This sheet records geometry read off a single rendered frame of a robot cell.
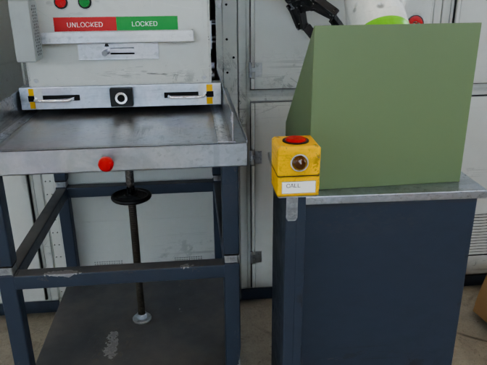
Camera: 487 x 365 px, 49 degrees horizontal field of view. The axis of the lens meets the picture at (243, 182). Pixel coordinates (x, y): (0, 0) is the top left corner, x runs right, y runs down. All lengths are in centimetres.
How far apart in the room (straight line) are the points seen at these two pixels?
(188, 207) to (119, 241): 29
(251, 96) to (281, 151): 91
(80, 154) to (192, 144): 25
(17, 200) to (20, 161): 79
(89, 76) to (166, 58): 21
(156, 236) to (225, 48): 73
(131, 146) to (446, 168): 70
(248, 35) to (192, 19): 40
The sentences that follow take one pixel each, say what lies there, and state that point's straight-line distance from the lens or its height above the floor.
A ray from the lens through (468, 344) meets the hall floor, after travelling 208.
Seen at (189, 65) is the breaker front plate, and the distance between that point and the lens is 149.
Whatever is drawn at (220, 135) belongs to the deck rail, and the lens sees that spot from 124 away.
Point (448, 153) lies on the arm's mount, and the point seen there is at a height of 82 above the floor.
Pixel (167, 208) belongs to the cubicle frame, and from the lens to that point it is 197.
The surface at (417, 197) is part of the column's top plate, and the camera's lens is 121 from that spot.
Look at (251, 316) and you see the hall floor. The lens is 207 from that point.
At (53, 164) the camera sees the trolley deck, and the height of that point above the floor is 81.
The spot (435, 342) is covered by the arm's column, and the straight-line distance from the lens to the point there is 144.
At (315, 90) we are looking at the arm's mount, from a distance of 112.
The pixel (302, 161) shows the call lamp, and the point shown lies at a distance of 96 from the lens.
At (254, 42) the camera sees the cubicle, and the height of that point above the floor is 100.
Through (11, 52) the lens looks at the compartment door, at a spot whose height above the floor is 99.
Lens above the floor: 117
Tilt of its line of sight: 20 degrees down
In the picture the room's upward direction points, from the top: 1 degrees counter-clockwise
